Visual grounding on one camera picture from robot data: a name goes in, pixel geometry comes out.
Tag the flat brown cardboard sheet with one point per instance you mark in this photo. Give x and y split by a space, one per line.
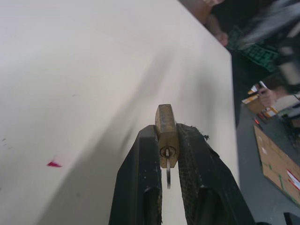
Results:
276 159

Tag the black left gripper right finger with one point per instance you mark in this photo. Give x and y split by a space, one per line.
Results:
206 187

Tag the brass padlock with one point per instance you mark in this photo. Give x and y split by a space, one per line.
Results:
167 131

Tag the silver key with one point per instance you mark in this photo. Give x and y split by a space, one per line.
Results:
168 173

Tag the red pen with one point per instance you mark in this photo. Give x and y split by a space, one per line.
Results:
257 122

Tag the person's bare leg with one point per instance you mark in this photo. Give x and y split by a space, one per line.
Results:
216 25

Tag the open cardboard box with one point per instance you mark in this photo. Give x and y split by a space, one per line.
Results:
264 103

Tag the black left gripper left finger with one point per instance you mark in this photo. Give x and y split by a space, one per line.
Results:
138 178

